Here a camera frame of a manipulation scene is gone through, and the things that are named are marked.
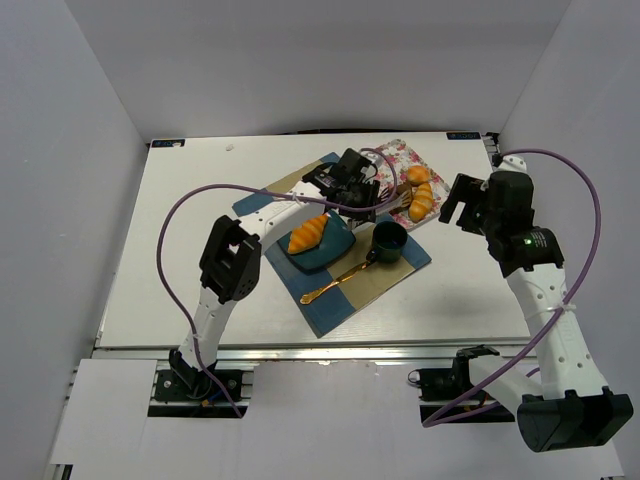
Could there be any chocolate croissant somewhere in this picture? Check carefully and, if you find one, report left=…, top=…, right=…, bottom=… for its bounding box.
left=395, top=182, right=413, bottom=211

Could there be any large orange striped croissant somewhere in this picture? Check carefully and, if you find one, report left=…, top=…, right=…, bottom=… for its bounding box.
left=287, top=213, right=329, bottom=255

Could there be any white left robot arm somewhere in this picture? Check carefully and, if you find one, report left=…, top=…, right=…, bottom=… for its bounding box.
left=168, top=149, right=385, bottom=400

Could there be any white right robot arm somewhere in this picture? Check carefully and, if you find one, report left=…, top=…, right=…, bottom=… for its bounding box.
left=440, top=171, right=634, bottom=452

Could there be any teal square plate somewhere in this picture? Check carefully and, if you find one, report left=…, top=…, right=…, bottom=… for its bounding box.
left=279, top=211, right=356, bottom=274

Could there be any small orange striped croissant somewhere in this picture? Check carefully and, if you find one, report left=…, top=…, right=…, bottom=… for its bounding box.
left=408, top=182, right=434, bottom=223

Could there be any floral rectangular tray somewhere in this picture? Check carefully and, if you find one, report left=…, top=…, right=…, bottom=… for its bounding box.
left=377, top=139, right=450, bottom=230

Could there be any dark green mug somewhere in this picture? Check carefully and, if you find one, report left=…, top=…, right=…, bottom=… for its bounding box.
left=366, top=221, right=408, bottom=264

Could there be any round orange bun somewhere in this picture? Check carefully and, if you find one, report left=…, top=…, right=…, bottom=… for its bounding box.
left=406, top=165, right=431, bottom=187

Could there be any gold spoon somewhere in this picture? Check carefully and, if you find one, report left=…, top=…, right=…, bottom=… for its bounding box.
left=299, top=261, right=373, bottom=305

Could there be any blue label sticker right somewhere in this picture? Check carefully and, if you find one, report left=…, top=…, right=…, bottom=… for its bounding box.
left=446, top=131, right=482, bottom=141

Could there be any blue label sticker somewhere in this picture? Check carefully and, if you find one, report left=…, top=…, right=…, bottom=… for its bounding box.
left=446, top=131, right=482, bottom=141
left=150, top=139, right=186, bottom=148

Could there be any blue beige patchwork placemat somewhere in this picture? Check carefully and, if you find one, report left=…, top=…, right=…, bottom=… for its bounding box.
left=232, top=152, right=433, bottom=340

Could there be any blue label sticker left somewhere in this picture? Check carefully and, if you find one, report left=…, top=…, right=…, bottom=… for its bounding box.
left=150, top=139, right=186, bottom=148

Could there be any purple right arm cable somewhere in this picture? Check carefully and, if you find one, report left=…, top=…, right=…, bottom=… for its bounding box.
left=422, top=148, right=601, bottom=429

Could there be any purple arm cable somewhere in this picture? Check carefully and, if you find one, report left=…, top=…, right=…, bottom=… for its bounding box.
left=156, top=147, right=399, bottom=417
left=422, top=148, right=601, bottom=429

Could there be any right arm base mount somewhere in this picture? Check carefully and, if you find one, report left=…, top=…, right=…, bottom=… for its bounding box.
left=407, top=345, right=515, bottom=424

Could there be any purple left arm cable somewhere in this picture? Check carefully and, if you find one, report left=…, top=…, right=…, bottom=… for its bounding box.
left=156, top=147, right=399, bottom=417

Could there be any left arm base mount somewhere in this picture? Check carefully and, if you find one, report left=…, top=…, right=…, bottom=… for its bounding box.
left=147, top=349, right=252, bottom=419

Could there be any aluminium table frame rail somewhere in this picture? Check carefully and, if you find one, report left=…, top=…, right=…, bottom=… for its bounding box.
left=91, top=340, right=526, bottom=368

